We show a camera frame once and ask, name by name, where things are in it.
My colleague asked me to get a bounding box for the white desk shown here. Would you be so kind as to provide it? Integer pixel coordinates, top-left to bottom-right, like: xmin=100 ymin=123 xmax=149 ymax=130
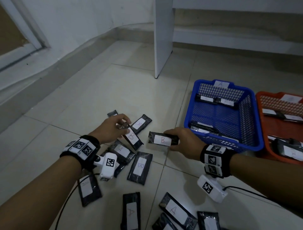
xmin=152 ymin=0 xmax=303 ymax=79

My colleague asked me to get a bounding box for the person's left forearm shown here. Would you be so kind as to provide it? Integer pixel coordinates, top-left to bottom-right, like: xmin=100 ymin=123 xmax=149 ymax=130
xmin=0 ymin=155 xmax=83 ymax=230

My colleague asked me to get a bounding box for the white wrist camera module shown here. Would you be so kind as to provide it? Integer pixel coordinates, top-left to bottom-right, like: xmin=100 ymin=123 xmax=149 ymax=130
xmin=93 ymin=152 xmax=118 ymax=182
xmin=197 ymin=174 xmax=228 ymax=204

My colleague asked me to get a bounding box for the blue plastic basket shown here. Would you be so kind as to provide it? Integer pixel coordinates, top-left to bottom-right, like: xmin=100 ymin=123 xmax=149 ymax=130
xmin=184 ymin=79 xmax=265 ymax=153

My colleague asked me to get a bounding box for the person's right hand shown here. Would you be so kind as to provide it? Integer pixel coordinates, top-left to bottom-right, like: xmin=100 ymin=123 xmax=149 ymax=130
xmin=163 ymin=127 xmax=206 ymax=161

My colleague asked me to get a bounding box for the person's right forearm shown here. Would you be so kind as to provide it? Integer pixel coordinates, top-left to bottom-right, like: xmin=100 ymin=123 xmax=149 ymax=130
xmin=229 ymin=154 xmax=303 ymax=210

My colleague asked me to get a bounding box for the person's left hand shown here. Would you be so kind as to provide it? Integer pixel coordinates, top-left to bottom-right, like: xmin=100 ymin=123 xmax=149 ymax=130
xmin=90 ymin=113 xmax=132 ymax=145

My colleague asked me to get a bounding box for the door with white frame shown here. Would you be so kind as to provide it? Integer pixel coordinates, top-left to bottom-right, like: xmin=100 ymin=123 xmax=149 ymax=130
xmin=0 ymin=0 xmax=51 ymax=71

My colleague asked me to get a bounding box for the orange plastic basket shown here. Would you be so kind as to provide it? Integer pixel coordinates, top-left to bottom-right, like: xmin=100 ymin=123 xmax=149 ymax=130
xmin=255 ymin=91 xmax=303 ymax=165

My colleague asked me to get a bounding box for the black camera cable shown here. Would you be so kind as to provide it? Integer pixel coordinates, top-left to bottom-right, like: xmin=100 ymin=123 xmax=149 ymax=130
xmin=54 ymin=173 xmax=100 ymax=230
xmin=223 ymin=186 xmax=284 ymax=208

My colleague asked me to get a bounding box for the pile of black labelled packets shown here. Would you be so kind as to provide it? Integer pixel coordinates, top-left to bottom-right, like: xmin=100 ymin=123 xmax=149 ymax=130
xmin=77 ymin=109 xmax=222 ymax=230

